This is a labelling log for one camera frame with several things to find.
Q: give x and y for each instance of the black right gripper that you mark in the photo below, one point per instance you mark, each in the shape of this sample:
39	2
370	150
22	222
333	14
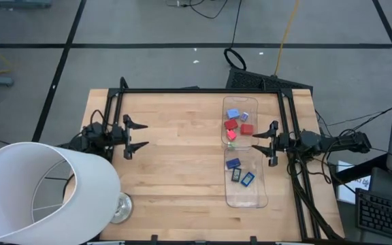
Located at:
282	142

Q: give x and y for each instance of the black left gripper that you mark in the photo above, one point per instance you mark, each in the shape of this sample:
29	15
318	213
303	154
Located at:
119	134

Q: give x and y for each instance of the red wall charger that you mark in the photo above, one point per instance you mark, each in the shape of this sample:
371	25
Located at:
247	129
231	124

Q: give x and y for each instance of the green wall charger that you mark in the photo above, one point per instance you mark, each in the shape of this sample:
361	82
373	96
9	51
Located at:
232	145

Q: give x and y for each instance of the small purple wall charger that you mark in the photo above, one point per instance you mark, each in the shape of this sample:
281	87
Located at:
244	116

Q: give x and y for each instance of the pink wall charger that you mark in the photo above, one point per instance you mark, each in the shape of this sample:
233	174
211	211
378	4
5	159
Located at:
231	135

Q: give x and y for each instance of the dark blue memory card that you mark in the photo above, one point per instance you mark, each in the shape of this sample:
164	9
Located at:
233	163

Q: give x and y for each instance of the blue labelled memory card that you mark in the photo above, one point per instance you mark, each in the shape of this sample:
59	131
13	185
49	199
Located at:
247	179

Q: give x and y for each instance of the light blue wall charger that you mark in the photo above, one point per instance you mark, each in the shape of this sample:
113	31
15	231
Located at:
233	113

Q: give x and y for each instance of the black memory card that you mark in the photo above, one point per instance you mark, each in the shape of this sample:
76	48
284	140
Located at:
236	175

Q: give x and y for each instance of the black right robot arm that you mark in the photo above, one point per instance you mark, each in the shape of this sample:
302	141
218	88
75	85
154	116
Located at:
345	143

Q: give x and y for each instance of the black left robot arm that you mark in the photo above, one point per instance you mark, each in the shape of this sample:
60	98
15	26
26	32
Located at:
94	141

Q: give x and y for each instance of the clear plastic tray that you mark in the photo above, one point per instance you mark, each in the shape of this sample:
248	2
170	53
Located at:
247	197
240	102

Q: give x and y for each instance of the black perforated panel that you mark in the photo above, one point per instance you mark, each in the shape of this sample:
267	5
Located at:
250	80

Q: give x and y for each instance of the white lamp shade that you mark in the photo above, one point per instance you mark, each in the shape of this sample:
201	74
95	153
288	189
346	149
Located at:
94	190

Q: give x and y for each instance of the shiny metal lamp base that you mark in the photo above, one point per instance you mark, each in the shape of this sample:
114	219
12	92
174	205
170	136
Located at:
125	209

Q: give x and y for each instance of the white paper sheet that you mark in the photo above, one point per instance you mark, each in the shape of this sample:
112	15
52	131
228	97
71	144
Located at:
347	194

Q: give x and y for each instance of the dark grey desk device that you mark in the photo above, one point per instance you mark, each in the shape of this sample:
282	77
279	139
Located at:
390	180

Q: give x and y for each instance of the black keyboard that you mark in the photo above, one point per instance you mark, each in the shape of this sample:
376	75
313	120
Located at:
383	214

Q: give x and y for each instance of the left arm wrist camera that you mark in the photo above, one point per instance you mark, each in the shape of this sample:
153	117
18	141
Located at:
95	131

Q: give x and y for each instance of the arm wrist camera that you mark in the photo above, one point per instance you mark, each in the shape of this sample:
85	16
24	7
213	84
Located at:
95	131
310	139

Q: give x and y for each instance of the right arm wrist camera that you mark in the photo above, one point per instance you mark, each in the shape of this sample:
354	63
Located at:
310	139

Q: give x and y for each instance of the black aluminium table frame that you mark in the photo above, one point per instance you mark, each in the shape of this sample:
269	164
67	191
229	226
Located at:
199	90

